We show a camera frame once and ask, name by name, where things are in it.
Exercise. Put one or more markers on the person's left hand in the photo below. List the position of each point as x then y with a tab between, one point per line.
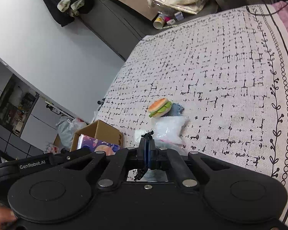
6	216

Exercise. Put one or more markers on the white black patterned blanket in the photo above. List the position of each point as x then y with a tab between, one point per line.
230	73

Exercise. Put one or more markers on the brown cardboard box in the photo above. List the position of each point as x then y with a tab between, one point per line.
99	130

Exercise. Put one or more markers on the grey door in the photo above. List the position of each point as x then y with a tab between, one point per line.
118	28

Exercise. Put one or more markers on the grey wall cabinet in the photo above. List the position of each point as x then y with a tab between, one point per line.
27	121

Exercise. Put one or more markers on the paper cup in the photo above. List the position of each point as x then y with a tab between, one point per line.
159	23

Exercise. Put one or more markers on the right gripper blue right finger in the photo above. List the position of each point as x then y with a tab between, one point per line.
170	161

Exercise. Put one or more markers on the blue denim fabric piece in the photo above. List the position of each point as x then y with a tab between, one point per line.
176	110

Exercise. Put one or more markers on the colourful tissue pack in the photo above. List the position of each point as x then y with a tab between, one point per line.
95	145

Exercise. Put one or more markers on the toy hamburger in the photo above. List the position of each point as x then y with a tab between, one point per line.
159	108

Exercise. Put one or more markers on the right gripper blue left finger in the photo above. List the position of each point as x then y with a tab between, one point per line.
122	162

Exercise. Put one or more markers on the clear plastic bead bag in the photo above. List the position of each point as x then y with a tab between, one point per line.
168	128

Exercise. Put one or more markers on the small purple box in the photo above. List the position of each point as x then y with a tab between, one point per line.
179	16

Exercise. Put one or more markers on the grey garbage bag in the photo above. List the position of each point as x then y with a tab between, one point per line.
67	127

